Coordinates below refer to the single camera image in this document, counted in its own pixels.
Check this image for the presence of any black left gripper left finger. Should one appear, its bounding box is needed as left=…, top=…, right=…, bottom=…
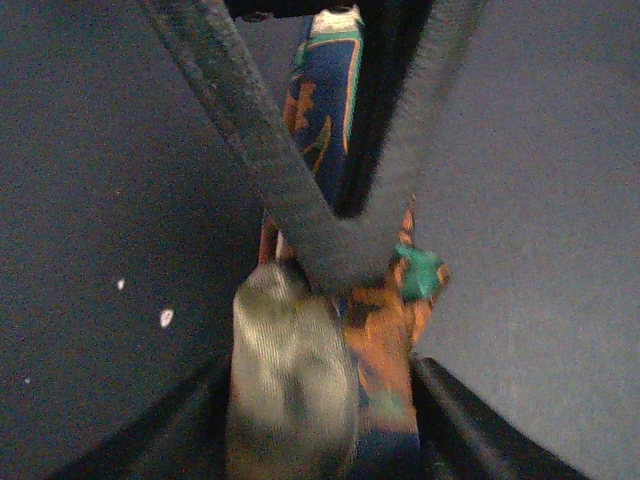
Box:
left=49, top=353, right=231, bottom=479

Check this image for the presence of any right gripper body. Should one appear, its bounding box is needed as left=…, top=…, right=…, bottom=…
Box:
left=223, top=0, right=433, bottom=20

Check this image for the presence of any brown green patterned tie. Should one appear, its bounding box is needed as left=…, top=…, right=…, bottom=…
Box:
left=222, top=9, right=454, bottom=480

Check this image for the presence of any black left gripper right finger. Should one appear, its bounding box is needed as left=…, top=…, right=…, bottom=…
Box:
left=411, top=358, right=586, bottom=479

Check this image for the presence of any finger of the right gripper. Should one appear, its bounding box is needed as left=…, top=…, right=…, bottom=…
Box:
left=319, top=0, right=486, bottom=293
left=142, top=1, right=350, bottom=294

